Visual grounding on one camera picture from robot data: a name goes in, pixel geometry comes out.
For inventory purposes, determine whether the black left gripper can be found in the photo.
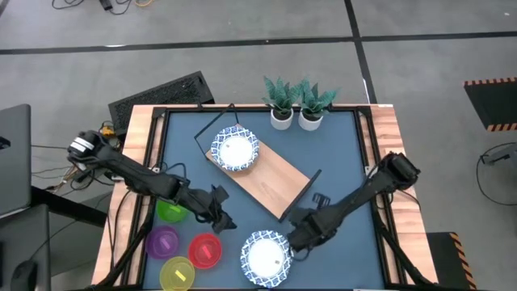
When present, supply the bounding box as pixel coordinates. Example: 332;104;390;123
183;188;238;234

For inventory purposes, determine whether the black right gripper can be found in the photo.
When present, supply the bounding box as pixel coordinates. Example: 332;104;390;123
287;206;343;254

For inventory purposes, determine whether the blue patterned paper bowl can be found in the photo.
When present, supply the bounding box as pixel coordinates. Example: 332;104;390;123
209;124;261;173
240;230;294;289

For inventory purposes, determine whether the green plastic bowl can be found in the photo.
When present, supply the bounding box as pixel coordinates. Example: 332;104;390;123
156;200;190;224

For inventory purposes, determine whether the purple plastic bowl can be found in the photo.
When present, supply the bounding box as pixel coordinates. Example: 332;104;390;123
144;225;181;260

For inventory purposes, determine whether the yellow plastic bowl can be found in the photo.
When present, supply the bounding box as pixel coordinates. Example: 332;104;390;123
159;255;196;291

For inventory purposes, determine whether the orange-red plastic bowl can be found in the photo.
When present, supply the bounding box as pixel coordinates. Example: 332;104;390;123
187;232;223;270

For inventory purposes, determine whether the blue-grey table mat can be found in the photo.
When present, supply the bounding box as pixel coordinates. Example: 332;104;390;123
141;109;387;290

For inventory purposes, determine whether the artificial plant in white pot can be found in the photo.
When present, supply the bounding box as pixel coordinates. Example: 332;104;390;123
297;78;338;133
261;75;302;131

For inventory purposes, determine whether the black perforated panel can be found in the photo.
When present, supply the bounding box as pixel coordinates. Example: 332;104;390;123
107;70;216;131

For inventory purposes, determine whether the black mat with hazard stripes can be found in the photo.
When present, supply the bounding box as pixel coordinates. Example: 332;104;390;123
427;231;478;291
463;76;517;133

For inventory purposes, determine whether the black computer mouse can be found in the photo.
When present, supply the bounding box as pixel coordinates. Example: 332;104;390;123
10;259;40;291

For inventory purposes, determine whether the grey laptop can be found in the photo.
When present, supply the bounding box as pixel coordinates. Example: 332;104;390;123
0;103;32;217

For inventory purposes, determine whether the grey floor device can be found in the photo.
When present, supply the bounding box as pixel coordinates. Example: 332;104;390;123
480;144;517;167

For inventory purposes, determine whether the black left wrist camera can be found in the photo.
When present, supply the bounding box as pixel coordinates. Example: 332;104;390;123
210;183;230;203

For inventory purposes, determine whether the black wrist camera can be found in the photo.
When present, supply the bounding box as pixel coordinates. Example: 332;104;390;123
210;183;230;203
311;192;332;208

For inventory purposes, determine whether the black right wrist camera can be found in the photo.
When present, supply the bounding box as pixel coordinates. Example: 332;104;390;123
311;192;332;208

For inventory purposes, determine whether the wooden shelf with black frame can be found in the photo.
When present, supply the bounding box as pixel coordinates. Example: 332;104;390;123
193;103;323;222

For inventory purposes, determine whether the black metal table frame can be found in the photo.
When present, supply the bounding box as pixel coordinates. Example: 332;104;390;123
90;103;441;291

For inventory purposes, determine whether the multicoloured wire bundle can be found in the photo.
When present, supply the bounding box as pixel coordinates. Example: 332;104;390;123
44;161;106;193

